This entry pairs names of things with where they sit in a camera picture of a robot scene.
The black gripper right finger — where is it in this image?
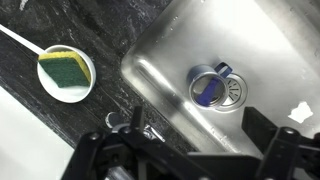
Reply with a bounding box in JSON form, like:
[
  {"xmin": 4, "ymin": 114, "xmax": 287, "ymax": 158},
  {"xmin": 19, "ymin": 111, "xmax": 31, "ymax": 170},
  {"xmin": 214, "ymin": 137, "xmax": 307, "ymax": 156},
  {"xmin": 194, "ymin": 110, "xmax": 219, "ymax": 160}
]
[{"xmin": 241, "ymin": 106, "xmax": 320, "ymax": 180}]

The white ceramic bowl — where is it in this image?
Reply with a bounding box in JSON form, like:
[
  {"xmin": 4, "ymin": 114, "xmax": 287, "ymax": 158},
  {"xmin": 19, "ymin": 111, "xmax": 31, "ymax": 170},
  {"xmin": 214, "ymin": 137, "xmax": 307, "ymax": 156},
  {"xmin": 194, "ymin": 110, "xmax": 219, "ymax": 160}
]
[{"xmin": 36, "ymin": 44, "xmax": 98, "ymax": 105}]

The stainless steel sink basin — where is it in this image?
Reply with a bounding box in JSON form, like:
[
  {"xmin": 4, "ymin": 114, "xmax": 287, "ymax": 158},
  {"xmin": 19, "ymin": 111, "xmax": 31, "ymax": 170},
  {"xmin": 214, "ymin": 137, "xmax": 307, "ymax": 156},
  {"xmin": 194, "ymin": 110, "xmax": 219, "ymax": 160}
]
[{"xmin": 120, "ymin": 0, "xmax": 320, "ymax": 158}]

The metal sink drain strainer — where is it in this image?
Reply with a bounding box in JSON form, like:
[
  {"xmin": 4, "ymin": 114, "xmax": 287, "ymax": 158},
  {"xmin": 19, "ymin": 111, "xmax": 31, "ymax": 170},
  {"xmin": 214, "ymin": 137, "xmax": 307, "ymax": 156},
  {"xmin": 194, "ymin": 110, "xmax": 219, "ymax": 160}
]
[{"xmin": 218, "ymin": 73, "xmax": 250, "ymax": 113}]

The blue mug with handle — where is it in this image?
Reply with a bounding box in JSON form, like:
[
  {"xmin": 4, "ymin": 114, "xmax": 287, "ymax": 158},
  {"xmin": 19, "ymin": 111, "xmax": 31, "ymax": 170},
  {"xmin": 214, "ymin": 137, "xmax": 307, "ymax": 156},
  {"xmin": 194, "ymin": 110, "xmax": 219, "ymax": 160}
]
[{"xmin": 186, "ymin": 61, "xmax": 234, "ymax": 110}]

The yellow green sponge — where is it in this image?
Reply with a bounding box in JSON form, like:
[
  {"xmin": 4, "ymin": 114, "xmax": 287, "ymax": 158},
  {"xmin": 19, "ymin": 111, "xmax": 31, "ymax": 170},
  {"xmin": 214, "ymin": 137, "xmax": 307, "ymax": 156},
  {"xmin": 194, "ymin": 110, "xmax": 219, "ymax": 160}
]
[{"xmin": 37, "ymin": 50, "xmax": 92, "ymax": 89}]

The white stick handle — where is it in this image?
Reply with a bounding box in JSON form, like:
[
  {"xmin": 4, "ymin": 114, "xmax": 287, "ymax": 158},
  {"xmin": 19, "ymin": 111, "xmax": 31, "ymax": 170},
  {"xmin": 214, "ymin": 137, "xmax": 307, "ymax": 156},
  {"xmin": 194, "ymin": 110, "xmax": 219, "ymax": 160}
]
[{"xmin": 0, "ymin": 23, "xmax": 46, "ymax": 56}]

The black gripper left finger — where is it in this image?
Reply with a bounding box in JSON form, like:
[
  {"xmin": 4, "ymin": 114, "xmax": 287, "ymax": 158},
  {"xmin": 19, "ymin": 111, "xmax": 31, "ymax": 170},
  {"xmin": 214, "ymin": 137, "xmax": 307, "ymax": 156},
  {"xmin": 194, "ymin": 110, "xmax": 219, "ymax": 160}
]
[{"xmin": 61, "ymin": 105, "xmax": 158, "ymax": 180}]

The chrome lever faucet handle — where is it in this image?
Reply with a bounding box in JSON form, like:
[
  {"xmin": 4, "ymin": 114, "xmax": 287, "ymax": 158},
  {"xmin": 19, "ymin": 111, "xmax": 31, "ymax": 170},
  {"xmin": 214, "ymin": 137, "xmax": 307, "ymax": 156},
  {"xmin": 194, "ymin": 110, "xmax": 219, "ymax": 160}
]
[{"xmin": 105, "ymin": 111, "xmax": 166, "ymax": 143}]

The white paper scrap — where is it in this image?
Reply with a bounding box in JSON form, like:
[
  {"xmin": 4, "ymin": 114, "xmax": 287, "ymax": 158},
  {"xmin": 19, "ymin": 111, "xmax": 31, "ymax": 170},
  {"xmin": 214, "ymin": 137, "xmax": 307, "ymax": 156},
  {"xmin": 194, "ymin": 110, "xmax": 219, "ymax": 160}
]
[{"xmin": 287, "ymin": 100, "xmax": 315, "ymax": 125}]

